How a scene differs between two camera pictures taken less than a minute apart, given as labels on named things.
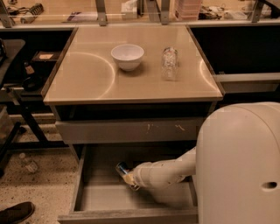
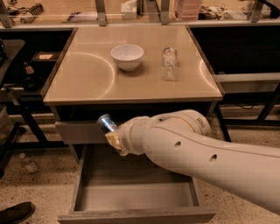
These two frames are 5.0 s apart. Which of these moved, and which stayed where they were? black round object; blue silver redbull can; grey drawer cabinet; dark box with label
Moved: blue silver redbull can
Stayed: grey drawer cabinet; dark box with label; black round object
